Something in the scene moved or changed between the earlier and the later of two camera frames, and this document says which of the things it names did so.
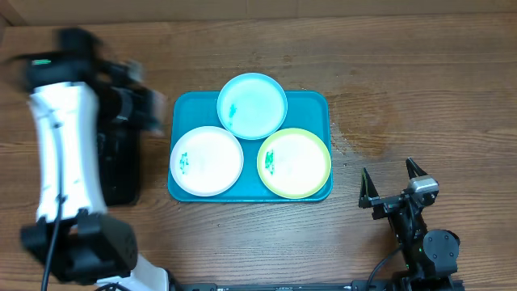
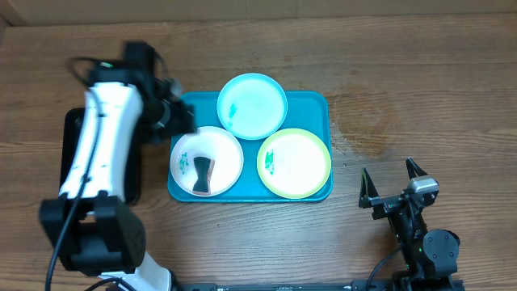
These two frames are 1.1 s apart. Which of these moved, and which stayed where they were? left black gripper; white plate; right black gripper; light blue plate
Moved: left black gripper
Stayed: right black gripper; white plate; light blue plate
